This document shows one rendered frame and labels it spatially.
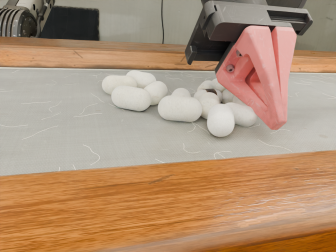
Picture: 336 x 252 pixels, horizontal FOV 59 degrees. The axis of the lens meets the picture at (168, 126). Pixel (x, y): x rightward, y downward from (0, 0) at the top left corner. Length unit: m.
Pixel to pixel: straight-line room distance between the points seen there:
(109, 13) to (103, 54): 1.93
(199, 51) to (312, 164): 0.16
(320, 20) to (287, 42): 2.40
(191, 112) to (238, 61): 0.07
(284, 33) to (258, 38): 0.03
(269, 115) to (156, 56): 0.25
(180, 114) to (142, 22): 2.17
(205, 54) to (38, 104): 0.16
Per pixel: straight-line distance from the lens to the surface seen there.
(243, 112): 0.26
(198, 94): 0.29
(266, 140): 0.25
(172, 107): 0.25
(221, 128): 0.23
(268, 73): 0.24
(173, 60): 0.46
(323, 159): 0.18
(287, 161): 0.16
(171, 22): 2.45
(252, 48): 0.25
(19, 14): 0.71
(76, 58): 0.44
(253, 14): 0.26
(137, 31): 2.40
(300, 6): 0.39
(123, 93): 0.27
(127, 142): 0.21
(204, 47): 0.29
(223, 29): 0.25
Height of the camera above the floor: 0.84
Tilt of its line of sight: 23 degrees down
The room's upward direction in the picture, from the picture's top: 5 degrees clockwise
